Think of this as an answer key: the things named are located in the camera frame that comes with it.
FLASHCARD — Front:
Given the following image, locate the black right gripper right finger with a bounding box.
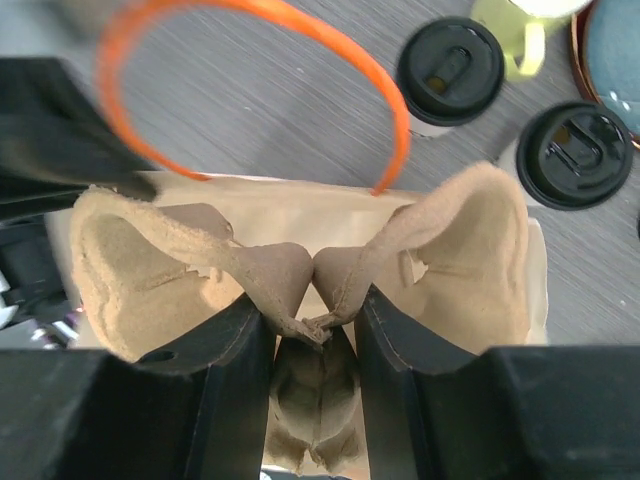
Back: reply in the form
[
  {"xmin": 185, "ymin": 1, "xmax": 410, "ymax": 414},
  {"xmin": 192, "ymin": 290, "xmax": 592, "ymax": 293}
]
[{"xmin": 355, "ymin": 288, "xmax": 639, "ymax": 479}]

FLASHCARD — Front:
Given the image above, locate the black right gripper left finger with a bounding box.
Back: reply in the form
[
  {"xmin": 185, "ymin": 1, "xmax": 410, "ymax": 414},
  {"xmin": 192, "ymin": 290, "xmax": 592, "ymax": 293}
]
[{"xmin": 1, "ymin": 296, "xmax": 275, "ymax": 479}]

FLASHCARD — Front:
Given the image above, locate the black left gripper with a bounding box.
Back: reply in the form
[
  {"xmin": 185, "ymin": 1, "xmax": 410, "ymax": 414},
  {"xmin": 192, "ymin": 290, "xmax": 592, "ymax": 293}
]
[{"xmin": 1, "ymin": 57, "xmax": 157, "ymax": 350}]

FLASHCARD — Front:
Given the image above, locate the cardboard cup carrier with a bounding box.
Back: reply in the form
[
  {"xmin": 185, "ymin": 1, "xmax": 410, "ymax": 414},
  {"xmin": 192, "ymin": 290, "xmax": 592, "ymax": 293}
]
[{"xmin": 70, "ymin": 162, "xmax": 534, "ymax": 479}]

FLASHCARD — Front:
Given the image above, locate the brown paper takeout bag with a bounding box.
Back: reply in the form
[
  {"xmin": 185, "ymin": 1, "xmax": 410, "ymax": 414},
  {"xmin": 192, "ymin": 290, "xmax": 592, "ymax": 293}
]
[{"xmin": 97, "ymin": 0, "xmax": 551, "ymax": 480}]

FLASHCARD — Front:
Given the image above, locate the white paper cup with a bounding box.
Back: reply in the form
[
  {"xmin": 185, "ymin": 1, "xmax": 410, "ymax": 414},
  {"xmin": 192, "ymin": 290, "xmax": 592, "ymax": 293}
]
[{"xmin": 496, "ymin": 139, "xmax": 542, "ymax": 207}]

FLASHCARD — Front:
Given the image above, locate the yellow-green ceramic mug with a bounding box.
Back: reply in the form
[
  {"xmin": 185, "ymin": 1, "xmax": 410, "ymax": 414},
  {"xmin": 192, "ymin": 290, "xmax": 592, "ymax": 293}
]
[{"xmin": 471, "ymin": 0, "xmax": 590, "ymax": 82}]

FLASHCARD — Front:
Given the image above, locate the red lacquer round tray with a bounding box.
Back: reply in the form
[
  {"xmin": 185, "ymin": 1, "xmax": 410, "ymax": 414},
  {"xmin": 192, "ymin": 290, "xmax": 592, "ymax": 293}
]
[{"xmin": 569, "ymin": 1, "xmax": 639, "ymax": 146}]

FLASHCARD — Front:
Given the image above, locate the blue ceramic plate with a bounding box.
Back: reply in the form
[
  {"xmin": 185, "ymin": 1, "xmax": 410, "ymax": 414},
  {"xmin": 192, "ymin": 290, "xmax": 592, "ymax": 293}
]
[{"xmin": 584, "ymin": 0, "xmax": 639, "ymax": 136}]

